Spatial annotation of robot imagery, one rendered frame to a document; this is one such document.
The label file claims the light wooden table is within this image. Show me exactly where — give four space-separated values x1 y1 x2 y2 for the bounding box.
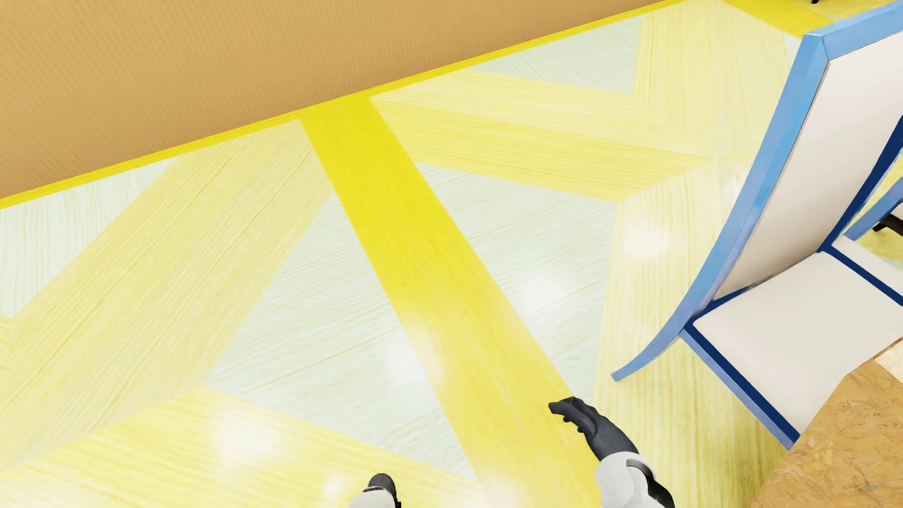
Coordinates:
748 339 903 508

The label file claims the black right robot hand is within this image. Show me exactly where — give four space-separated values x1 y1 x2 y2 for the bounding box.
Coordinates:
548 397 639 462

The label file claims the blue and white chair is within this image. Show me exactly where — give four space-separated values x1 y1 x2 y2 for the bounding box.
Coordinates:
611 0 903 451

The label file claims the tan woven rug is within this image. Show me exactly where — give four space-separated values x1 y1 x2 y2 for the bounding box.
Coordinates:
0 0 667 200

